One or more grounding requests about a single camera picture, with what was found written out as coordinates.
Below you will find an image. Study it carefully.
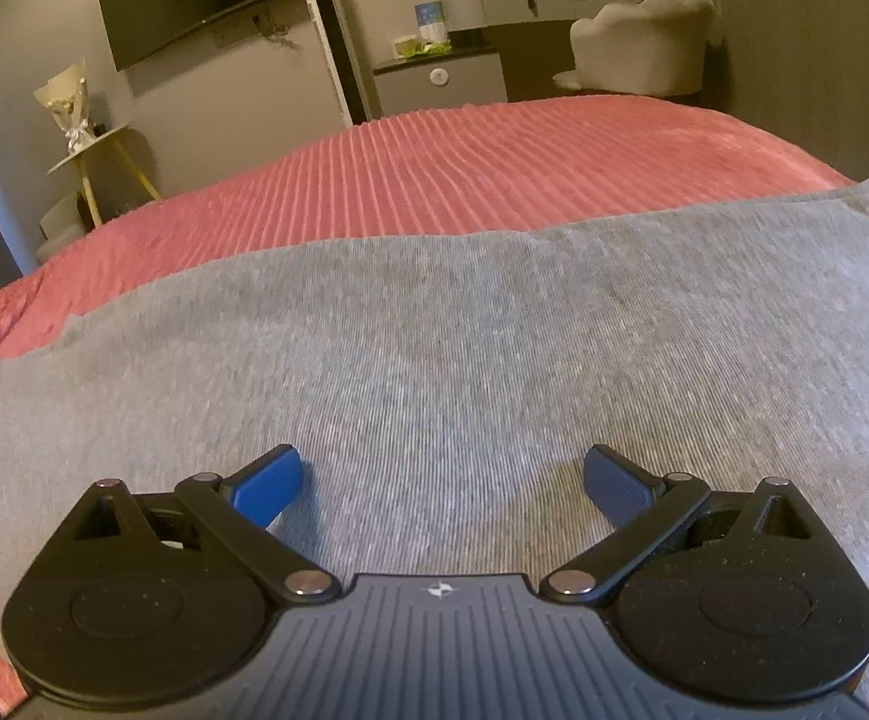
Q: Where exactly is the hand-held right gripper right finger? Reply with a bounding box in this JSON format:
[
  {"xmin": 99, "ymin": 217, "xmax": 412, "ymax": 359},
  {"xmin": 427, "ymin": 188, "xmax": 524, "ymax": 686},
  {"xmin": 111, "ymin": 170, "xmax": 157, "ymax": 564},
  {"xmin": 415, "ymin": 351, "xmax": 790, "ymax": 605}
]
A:
[{"xmin": 538, "ymin": 444, "xmax": 818, "ymax": 605}]

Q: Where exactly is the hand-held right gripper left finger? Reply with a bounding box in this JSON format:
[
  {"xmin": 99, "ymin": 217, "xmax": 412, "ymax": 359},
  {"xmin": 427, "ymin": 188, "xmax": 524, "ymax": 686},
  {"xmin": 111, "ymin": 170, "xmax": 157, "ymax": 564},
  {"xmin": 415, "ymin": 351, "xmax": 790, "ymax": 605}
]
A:
[{"xmin": 67, "ymin": 444, "xmax": 341, "ymax": 605}]

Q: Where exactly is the grey towel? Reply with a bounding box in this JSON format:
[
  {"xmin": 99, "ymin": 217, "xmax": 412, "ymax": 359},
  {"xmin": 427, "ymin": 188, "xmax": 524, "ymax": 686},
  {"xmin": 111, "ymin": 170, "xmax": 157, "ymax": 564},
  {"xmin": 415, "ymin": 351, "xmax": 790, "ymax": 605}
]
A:
[{"xmin": 0, "ymin": 171, "xmax": 869, "ymax": 642}]

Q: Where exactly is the pink ribbed bedspread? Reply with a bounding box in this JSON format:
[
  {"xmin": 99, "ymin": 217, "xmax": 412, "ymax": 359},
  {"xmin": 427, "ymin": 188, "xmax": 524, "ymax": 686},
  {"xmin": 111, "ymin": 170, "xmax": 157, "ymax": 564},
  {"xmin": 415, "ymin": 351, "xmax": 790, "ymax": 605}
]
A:
[{"xmin": 0, "ymin": 94, "xmax": 869, "ymax": 720}]

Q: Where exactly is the round yellow-legged side table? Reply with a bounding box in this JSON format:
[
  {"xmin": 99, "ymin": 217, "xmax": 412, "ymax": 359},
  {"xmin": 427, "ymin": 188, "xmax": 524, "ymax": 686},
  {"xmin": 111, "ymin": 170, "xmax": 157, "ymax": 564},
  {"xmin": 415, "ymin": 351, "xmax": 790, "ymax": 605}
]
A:
[{"xmin": 35, "ymin": 124, "xmax": 164, "ymax": 265}]

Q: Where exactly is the wrapped flower bouquet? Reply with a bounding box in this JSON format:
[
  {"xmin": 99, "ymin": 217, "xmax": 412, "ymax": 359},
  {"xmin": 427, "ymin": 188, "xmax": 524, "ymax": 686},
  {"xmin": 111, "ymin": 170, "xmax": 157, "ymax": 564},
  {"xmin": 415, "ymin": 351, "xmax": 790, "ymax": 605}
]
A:
[{"xmin": 32, "ymin": 58, "xmax": 100, "ymax": 156}]

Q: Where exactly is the grey bedside cabinet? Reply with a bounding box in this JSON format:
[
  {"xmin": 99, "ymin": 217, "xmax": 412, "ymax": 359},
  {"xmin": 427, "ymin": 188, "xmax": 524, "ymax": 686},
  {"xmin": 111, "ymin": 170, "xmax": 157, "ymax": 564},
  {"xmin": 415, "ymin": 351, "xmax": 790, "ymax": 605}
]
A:
[{"xmin": 372, "ymin": 45, "xmax": 508, "ymax": 119}]

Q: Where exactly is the tall white standing panel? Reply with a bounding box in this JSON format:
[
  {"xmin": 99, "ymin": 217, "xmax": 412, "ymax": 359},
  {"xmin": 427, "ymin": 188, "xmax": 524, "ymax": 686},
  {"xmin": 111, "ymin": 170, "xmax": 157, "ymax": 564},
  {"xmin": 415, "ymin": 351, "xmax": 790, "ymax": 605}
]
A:
[{"xmin": 296, "ymin": 0, "xmax": 374, "ymax": 128}]

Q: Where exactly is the white upholstered chair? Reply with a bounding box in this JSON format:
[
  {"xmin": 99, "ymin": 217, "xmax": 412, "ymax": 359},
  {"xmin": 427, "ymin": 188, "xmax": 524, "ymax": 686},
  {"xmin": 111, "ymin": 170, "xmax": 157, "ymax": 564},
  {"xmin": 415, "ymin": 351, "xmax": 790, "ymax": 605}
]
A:
[{"xmin": 552, "ymin": 0, "xmax": 718, "ymax": 99}]

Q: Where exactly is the green and white packet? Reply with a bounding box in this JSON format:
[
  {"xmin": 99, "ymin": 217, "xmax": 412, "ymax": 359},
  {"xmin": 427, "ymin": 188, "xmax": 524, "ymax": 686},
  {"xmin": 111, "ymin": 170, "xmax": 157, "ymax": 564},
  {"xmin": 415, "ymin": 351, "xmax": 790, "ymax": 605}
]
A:
[{"xmin": 392, "ymin": 35, "xmax": 455, "ymax": 60}]

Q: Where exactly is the blue and white box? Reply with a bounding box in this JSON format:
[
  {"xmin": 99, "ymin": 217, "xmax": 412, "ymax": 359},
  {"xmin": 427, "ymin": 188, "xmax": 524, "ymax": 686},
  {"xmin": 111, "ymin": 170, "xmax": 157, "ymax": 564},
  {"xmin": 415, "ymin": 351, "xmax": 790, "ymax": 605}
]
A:
[{"xmin": 413, "ymin": 1, "xmax": 448, "ymax": 47}]

